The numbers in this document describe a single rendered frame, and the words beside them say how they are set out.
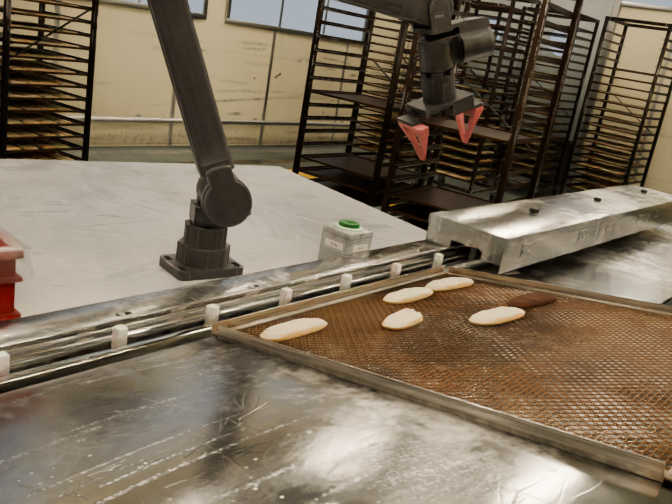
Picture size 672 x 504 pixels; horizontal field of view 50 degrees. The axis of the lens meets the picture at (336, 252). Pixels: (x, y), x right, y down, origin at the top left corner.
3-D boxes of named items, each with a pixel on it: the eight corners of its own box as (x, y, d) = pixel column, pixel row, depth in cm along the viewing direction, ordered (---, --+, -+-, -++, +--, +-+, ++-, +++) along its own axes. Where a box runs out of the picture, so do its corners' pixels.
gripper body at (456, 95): (405, 113, 127) (401, 72, 123) (452, 96, 131) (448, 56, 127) (427, 122, 122) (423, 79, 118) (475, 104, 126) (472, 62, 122)
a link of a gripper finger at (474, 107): (432, 146, 133) (427, 97, 128) (463, 134, 136) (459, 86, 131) (455, 156, 128) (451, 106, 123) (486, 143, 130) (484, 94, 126)
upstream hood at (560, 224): (624, 205, 244) (631, 180, 242) (679, 220, 234) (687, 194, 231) (422, 246, 149) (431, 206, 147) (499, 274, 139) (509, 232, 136)
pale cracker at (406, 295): (418, 289, 107) (418, 282, 106) (439, 294, 104) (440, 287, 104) (376, 300, 99) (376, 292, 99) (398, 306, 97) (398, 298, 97)
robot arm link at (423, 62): (410, 34, 121) (425, 40, 117) (447, 24, 123) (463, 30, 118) (415, 73, 125) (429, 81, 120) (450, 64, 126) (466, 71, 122)
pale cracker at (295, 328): (311, 320, 89) (312, 311, 88) (335, 326, 86) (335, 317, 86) (251, 336, 81) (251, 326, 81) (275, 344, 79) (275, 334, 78)
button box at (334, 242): (337, 272, 143) (347, 219, 139) (368, 286, 138) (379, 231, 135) (310, 279, 136) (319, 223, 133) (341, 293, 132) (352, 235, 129)
